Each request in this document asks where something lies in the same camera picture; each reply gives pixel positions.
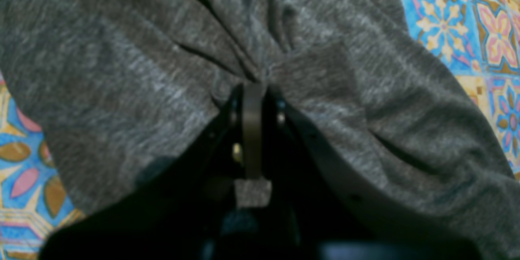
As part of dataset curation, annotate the grey t-shirt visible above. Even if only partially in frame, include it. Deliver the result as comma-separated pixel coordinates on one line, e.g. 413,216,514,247
0,0,520,260

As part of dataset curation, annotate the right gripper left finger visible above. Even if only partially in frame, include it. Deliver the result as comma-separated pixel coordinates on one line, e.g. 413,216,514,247
39,84,265,260

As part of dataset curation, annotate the patterned tablecloth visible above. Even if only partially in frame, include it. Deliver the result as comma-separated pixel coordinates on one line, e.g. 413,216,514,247
0,0,520,260

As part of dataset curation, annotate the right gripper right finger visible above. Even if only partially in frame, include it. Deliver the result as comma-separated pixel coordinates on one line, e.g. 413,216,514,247
262,87,481,260

